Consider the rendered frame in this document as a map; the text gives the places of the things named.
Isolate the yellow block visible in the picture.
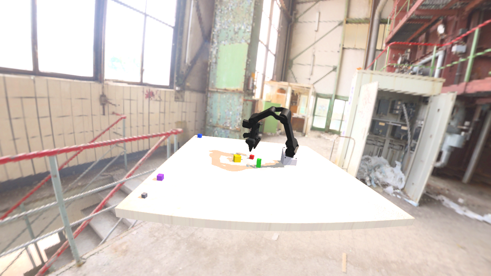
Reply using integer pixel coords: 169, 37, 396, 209
233, 154, 241, 163

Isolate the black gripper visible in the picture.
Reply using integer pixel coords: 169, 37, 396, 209
245, 130, 261, 152

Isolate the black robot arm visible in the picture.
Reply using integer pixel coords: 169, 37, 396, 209
242, 106, 299, 158

